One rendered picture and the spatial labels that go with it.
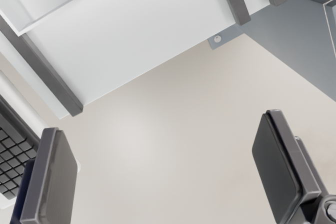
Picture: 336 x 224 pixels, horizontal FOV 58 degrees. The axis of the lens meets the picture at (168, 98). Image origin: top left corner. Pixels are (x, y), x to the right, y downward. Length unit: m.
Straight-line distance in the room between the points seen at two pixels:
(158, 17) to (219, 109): 1.19
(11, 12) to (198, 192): 1.65
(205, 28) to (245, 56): 1.06
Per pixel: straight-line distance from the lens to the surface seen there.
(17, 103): 0.61
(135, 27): 0.45
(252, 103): 1.65
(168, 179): 1.81
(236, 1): 0.45
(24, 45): 0.45
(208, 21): 0.46
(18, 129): 0.61
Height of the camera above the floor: 1.31
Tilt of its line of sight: 61 degrees down
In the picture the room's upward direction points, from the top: 163 degrees clockwise
